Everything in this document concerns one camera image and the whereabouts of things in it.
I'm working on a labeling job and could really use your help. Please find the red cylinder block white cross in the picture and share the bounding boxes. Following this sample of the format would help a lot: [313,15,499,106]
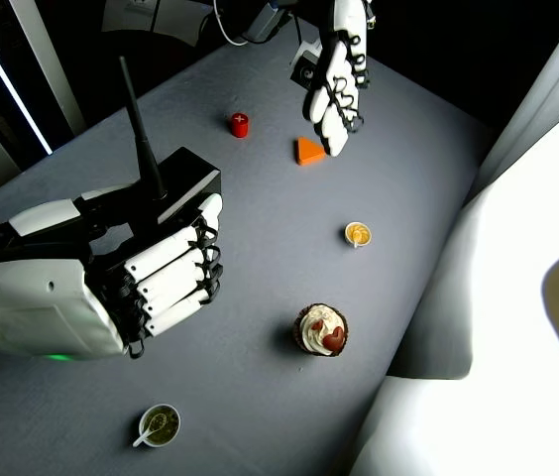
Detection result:
[229,112,251,139]

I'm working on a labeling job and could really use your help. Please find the white fabric backdrop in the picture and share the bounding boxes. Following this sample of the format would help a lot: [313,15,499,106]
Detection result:
[348,0,559,476]

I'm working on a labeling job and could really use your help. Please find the white cable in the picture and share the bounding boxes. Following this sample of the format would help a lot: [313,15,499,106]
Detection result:
[212,0,252,48]

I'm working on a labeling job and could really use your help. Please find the black wrist camera white bracket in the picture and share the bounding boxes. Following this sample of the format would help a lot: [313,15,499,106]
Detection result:
[289,42,323,91]

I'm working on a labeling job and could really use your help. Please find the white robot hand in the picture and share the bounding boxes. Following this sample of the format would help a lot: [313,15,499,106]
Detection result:
[302,0,376,158]
[0,183,225,361]

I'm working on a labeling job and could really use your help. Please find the orange triangle block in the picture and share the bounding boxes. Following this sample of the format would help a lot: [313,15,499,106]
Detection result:
[293,136,328,167]

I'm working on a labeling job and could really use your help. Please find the bright light strip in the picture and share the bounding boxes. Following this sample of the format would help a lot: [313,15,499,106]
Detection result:
[0,0,55,156]

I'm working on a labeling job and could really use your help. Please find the white post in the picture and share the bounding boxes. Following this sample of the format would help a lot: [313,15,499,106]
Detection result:
[9,0,87,136]

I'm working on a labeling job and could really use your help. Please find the toy cupcake with red heart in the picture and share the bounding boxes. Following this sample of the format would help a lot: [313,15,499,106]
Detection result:
[292,302,350,358]

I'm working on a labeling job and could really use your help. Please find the small toy coffee cup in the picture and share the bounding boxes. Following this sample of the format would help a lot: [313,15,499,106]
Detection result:
[344,221,374,249]

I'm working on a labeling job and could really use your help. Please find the toy green soup bowl with spoon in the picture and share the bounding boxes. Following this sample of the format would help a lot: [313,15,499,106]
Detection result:
[132,403,182,449]

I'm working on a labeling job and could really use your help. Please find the grey table cloth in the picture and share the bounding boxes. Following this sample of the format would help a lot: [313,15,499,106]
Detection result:
[0,22,497,476]

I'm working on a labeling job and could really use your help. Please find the black toy phone with antenna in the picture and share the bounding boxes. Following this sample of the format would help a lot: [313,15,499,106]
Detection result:
[118,55,223,232]

